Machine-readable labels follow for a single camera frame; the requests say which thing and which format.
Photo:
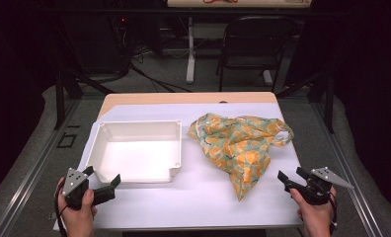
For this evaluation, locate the white desk leg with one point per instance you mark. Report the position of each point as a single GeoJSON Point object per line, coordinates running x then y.
{"type": "Point", "coordinates": [191, 52]}

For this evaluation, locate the person's right hand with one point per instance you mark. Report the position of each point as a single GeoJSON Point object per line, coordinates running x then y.
{"type": "Point", "coordinates": [315, 217]}

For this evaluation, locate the white table mat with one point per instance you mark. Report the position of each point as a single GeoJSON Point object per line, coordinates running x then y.
{"type": "Point", "coordinates": [190, 204]}

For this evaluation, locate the black computer case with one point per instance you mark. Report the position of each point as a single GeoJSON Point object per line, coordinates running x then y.
{"type": "Point", "coordinates": [94, 42]}

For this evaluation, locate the person's left hand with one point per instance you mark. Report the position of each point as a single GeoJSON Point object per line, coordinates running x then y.
{"type": "Point", "coordinates": [78, 215]}

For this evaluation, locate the white plastic bin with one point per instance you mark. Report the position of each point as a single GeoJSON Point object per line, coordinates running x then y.
{"type": "Point", "coordinates": [137, 158]}

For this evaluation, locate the aluminium floor rail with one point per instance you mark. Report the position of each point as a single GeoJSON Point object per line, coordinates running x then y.
{"type": "Point", "coordinates": [35, 164]}
{"type": "Point", "coordinates": [348, 171]}

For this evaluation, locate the orange patterned cloth bag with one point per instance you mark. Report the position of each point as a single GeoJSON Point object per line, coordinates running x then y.
{"type": "Point", "coordinates": [241, 148]}

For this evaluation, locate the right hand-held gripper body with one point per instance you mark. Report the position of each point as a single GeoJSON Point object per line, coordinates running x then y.
{"type": "Point", "coordinates": [318, 191]}

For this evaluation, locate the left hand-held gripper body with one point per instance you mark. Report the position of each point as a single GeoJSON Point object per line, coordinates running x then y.
{"type": "Point", "coordinates": [73, 182]}

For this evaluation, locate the black folding chair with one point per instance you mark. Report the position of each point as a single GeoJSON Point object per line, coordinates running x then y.
{"type": "Point", "coordinates": [254, 49]}

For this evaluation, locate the white desk foot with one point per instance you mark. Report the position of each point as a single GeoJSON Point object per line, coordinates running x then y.
{"type": "Point", "coordinates": [267, 78]}

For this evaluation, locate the black metal stand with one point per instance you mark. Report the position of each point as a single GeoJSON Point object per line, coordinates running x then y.
{"type": "Point", "coordinates": [330, 98]}
{"type": "Point", "coordinates": [60, 98]}

